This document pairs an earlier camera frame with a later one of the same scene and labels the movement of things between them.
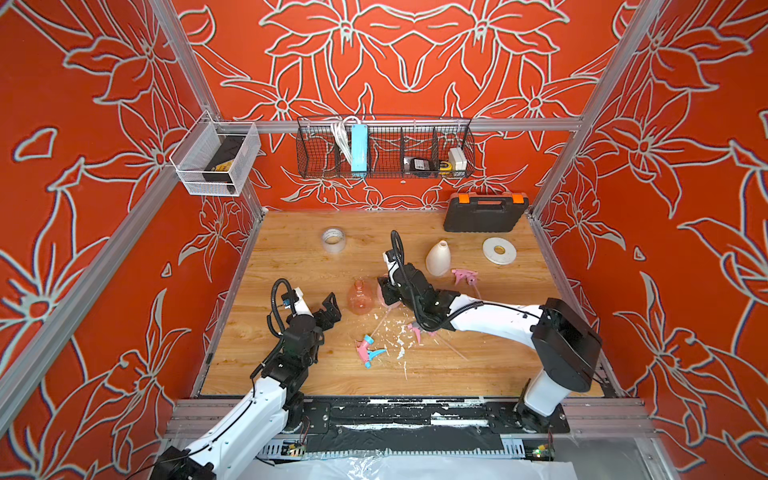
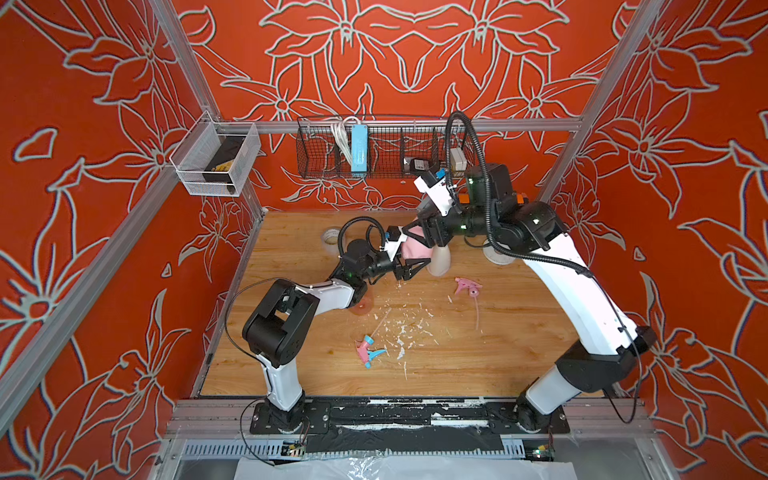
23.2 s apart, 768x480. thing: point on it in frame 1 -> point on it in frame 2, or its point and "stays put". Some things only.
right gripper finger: (391, 292) -> (429, 239)
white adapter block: (458, 161) stays put
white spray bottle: (438, 258) stays put
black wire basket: (385, 147) stays put
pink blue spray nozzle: (363, 345) stays put
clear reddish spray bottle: (361, 297) stays put
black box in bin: (225, 152) stays put
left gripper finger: (330, 315) -> (419, 222)
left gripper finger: (314, 349) -> (407, 274)
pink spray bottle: (380, 293) -> (412, 248)
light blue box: (359, 150) stays put
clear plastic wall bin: (214, 158) stays put
